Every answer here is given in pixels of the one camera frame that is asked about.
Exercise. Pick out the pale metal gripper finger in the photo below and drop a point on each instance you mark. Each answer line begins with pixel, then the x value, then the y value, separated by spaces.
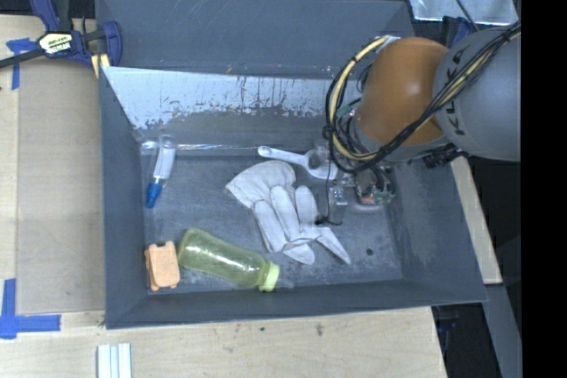
pixel 330 203
pixel 339 208

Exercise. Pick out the white cloth glove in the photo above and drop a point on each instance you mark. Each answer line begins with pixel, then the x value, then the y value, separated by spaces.
pixel 274 199

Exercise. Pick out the white plastic spoon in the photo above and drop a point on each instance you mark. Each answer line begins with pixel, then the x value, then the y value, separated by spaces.
pixel 290 157

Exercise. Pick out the yellow-green plastic bottle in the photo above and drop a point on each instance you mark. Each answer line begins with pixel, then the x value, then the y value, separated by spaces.
pixel 221 259

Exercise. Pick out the clear bottle with blue cap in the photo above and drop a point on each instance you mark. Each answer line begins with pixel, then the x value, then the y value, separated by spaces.
pixel 163 164

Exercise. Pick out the orange sponge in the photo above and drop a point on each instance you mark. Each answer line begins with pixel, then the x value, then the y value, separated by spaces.
pixel 163 265

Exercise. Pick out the grey metal bin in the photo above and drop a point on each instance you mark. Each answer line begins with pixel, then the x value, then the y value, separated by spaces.
pixel 248 35

